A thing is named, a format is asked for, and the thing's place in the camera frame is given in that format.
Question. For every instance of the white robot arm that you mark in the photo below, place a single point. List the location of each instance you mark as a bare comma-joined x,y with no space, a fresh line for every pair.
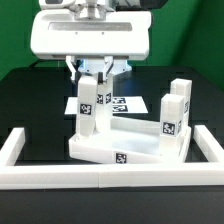
97,10

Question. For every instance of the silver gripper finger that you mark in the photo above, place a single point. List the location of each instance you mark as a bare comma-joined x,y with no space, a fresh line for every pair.
71,63
108,64

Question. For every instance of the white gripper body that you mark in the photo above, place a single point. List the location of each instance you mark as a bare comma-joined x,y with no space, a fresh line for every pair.
57,34

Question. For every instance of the white desk top tray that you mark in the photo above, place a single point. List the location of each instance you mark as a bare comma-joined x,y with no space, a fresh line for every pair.
129,141

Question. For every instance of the white U-shaped obstacle fence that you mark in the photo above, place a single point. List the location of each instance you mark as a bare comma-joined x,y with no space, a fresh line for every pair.
210,172

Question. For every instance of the fiducial marker base sheet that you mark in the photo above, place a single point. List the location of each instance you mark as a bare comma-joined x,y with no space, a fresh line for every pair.
124,104

